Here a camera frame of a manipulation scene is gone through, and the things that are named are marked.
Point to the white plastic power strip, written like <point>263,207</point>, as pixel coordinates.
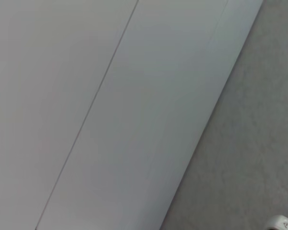
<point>283,222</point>

